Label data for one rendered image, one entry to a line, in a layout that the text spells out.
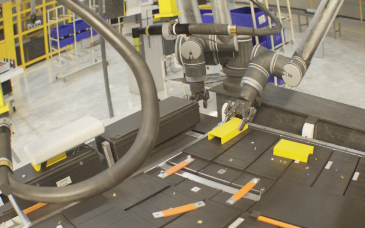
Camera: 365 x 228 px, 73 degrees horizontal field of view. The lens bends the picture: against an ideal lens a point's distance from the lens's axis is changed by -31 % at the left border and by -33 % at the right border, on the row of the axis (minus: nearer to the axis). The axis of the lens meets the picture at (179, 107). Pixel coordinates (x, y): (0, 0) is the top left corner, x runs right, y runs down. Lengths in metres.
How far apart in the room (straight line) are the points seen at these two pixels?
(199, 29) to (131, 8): 2.43
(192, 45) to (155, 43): 3.17
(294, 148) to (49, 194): 0.89
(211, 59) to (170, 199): 1.22
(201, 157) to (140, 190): 0.27
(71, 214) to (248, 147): 0.71
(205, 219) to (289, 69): 0.76
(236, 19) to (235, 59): 1.52
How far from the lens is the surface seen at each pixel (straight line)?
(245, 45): 2.02
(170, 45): 5.77
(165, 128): 1.31
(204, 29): 1.20
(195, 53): 1.74
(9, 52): 10.43
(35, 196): 0.51
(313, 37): 1.50
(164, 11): 1.26
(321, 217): 0.88
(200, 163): 1.20
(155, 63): 4.93
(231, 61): 2.05
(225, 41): 1.86
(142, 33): 1.34
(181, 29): 1.24
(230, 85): 2.08
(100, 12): 4.12
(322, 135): 1.81
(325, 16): 1.47
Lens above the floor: 1.61
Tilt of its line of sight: 21 degrees down
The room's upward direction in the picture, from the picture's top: 6 degrees counter-clockwise
